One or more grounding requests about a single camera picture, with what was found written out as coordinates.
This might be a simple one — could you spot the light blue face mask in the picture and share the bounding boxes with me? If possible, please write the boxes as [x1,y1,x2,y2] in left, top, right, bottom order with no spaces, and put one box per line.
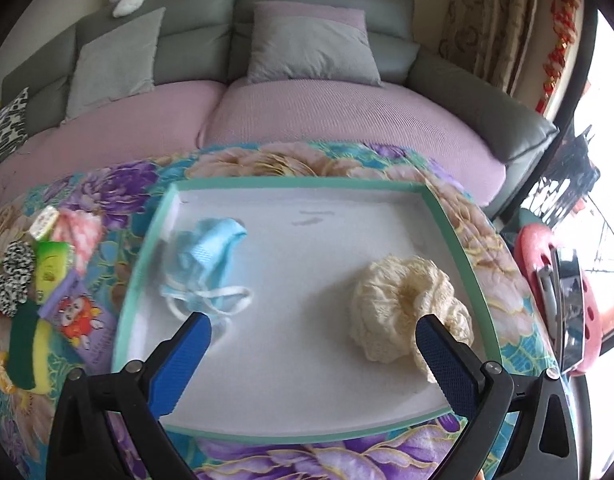
[159,218,253,338]

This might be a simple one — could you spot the purple cartoon tissue pack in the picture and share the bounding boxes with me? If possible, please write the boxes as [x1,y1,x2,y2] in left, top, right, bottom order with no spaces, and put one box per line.
[38,270,117,375]

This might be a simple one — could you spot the cream lace scrunchie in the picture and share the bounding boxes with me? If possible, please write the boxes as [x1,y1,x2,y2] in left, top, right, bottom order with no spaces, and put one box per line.
[348,255,474,384]

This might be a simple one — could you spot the green yellow sponge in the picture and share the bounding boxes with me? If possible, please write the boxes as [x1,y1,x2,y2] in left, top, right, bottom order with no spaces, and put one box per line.
[5,299,53,394]

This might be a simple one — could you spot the pink white fluffy cloth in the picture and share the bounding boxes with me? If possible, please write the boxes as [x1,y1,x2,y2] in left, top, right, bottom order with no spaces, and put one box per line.
[50,209,104,276]

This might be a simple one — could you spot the leopard print scrunchie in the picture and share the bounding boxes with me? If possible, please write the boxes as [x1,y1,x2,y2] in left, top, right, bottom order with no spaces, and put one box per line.
[0,240,34,318]

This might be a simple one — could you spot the green tissue pack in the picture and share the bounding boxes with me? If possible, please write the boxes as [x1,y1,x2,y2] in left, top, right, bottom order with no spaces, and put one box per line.
[34,240,74,304]

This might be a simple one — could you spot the red plastic stool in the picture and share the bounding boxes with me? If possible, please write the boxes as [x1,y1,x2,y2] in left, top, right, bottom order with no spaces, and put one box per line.
[513,223,614,376]

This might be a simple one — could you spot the teal white tray box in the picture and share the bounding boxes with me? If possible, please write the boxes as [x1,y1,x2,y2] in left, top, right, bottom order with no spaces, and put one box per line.
[113,178,501,445]

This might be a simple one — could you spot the pink sofa seat cover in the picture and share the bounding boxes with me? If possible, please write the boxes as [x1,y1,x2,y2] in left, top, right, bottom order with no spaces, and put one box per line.
[0,79,507,206]

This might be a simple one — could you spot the grey sofa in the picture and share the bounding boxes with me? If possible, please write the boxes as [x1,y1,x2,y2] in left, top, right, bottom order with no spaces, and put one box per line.
[0,0,557,216]

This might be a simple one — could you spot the black white patterned pillow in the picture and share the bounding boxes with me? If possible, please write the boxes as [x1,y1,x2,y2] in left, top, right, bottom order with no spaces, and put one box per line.
[0,88,28,164]

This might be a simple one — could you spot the grey pillow left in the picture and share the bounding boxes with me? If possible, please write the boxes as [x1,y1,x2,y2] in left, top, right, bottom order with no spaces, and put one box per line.
[64,8,166,122]

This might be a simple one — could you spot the grey purple pillow right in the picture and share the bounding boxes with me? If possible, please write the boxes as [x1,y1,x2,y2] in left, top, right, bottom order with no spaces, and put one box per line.
[247,1,382,87]

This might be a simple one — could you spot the beige patterned curtain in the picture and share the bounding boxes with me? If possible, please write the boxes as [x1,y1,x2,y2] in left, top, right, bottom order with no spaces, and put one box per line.
[438,0,538,94]

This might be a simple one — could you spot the red hanging decoration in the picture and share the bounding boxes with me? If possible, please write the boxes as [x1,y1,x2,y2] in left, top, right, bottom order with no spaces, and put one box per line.
[535,0,583,117]

